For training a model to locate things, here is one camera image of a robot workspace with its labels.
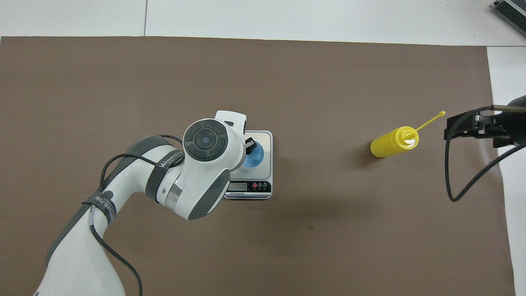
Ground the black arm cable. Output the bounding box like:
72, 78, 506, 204
445, 105, 526, 202
88, 135, 183, 296

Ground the grey ribbed metal device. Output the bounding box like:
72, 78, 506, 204
493, 0, 526, 27

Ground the brown table mat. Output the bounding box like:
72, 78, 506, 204
0, 36, 516, 296

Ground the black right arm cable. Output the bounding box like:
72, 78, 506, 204
445, 105, 526, 202

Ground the yellow squeeze bottle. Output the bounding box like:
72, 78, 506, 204
370, 111, 446, 158

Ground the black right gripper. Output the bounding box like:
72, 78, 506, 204
444, 95, 526, 148

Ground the light blue plastic cup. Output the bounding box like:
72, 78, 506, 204
242, 140, 265, 168

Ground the silver digital kitchen scale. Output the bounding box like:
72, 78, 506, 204
224, 130, 273, 200

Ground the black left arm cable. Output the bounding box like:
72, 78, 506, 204
88, 135, 183, 296

